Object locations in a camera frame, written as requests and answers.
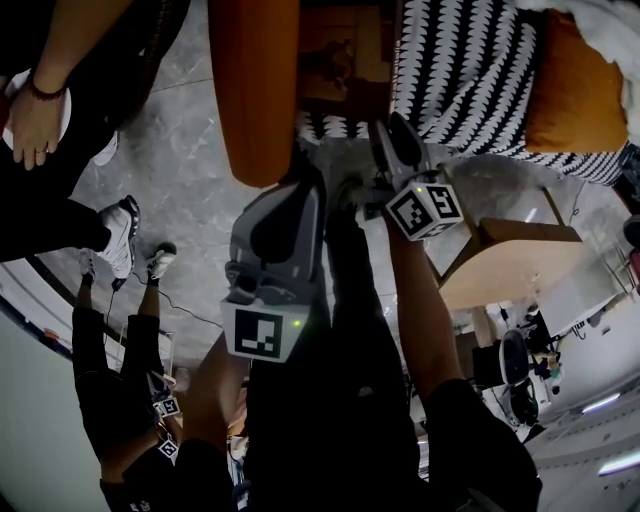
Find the black white sneaker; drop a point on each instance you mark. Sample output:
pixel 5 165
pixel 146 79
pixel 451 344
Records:
pixel 87 262
pixel 162 260

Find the person's right forearm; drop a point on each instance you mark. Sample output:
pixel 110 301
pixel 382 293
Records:
pixel 425 310

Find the person's black trousers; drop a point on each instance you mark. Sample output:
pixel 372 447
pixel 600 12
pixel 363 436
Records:
pixel 350 280

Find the orange cushion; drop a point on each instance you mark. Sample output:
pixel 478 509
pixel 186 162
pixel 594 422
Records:
pixel 575 100

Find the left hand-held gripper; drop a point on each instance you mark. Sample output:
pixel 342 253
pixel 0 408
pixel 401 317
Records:
pixel 255 332

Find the person's black shirt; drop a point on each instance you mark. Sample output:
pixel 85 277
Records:
pixel 350 450

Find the white round disc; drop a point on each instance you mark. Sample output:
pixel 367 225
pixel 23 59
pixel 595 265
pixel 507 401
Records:
pixel 15 85

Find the white cabinet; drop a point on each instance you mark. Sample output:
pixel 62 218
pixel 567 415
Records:
pixel 575 310

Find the white cloth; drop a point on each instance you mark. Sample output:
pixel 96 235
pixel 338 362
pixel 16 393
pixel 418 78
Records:
pixel 615 35

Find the brown magazine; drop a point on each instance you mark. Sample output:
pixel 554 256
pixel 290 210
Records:
pixel 340 60

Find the person's left forearm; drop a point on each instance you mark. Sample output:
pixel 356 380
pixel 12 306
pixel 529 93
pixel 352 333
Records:
pixel 210 390

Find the orange sofa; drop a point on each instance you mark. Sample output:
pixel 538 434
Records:
pixel 250 100

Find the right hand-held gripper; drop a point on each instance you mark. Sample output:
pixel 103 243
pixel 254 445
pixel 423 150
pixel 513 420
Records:
pixel 425 210

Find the black chair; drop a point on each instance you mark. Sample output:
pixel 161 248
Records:
pixel 155 65

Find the wooden coffee table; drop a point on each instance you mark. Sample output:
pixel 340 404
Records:
pixel 500 260

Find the black white striped sofa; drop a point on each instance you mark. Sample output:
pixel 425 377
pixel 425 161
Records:
pixel 460 75

